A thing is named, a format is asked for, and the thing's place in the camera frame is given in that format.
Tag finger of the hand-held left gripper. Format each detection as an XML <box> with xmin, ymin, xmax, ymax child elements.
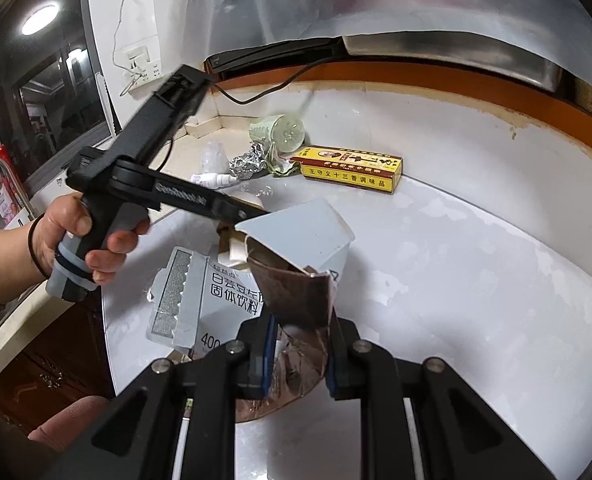
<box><xmin>216</xmin><ymin>196</ymin><xmax>271</xmax><ymax>226</ymax></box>

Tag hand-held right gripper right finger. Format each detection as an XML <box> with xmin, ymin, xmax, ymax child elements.
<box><xmin>326</xmin><ymin>317</ymin><xmax>559</xmax><ymax>480</ymax></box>

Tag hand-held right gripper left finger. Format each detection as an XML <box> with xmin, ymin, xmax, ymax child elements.
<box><xmin>40</xmin><ymin>317</ymin><xmax>279</xmax><ymax>480</ymax></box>

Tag brown foil bag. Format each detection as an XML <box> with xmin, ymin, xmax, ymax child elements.
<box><xmin>248</xmin><ymin>240</ymin><xmax>341</xmax><ymax>423</ymax></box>

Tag blue white carton box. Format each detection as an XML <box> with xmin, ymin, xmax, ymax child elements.
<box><xmin>146</xmin><ymin>199</ymin><xmax>357</xmax><ymax>361</ymax></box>

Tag person's left forearm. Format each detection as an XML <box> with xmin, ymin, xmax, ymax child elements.
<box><xmin>0</xmin><ymin>222</ymin><xmax>51</xmax><ymax>321</ymax></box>

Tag person's left hand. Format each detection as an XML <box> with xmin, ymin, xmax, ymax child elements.
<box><xmin>28</xmin><ymin>192</ymin><xmax>153</xmax><ymax>286</ymax></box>

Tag small white bottle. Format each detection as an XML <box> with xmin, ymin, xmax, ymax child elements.
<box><xmin>191</xmin><ymin>171</ymin><xmax>239</xmax><ymax>190</ymax></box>

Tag crumpled foil ball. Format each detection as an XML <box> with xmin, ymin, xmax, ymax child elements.
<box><xmin>229</xmin><ymin>141</ymin><xmax>269</xmax><ymax>181</ymax></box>

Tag green crumpled wrapper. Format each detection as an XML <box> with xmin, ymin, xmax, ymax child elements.
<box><xmin>266</xmin><ymin>152</ymin><xmax>301</xmax><ymax>178</ymax></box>

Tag white ribbed panel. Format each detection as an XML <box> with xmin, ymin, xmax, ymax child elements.
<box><xmin>94</xmin><ymin>71</ymin><xmax>121</xmax><ymax>138</ymax></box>

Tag white power strip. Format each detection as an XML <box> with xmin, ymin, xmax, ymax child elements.
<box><xmin>120</xmin><ymin>45</ymin><xmax>164</xmax><ymax>93</ymax></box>

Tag yellow spice box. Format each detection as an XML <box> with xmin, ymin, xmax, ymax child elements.
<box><xmin>290</xmin><ymin>145</ymin><xmax>404</xmax><ymax>195</ymax></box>

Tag dark sliding window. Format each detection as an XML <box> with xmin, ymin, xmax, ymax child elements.
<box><xmin>0</xmin><ymin>0</ymin><xmax>106</xmax><ymax>211</ymax></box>

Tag red label packet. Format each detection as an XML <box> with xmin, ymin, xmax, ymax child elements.
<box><xmin>0</xmin><ymin>170</ymin><xmax>31</xmax><ymax>226</ymax></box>

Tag black flat device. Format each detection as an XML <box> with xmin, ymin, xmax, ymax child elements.
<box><xmin>205</xmin><ymin>40</ymin><xmax>347</xmax><ymax>73</ymax></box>

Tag brown wooden cabinet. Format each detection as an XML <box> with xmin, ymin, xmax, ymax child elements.
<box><xmin>0</xmin><ymin>295</ymin><xmax>116</xmax><ymax>436</ymax></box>

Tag translucent plastic film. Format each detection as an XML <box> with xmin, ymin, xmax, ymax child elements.
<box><xmin>253</xmin><ymin>0</ymin><xmax>592</xmax><ymax>116</ymax></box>

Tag black power cable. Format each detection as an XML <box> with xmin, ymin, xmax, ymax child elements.
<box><xmin>208</xmin><ymin>52</ymin><xmax>347</xmax><ymax>107</ymax></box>

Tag black hair tie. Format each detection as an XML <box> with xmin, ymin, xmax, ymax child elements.
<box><xmin>26</xmin><ymin>215</ymin><xmax>51</xmax><ymax>278</ymax></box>

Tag thin white cable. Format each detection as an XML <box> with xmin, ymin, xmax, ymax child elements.
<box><xmin>112</xmin><ymin>0</ymin><xmax>141</xmax><ymax>98</ymax></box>

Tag brass cabinet handle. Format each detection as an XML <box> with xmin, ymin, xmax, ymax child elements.
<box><xmin>38</xmin><ymin>357</ymin><xmax>69</xmax><ymax>391</ymax></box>

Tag wooden window frame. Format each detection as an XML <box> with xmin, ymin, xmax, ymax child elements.
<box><xmin>203</xmin><ymin>60</ymin><xmax>592</xmax><ymax>133</ymax></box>

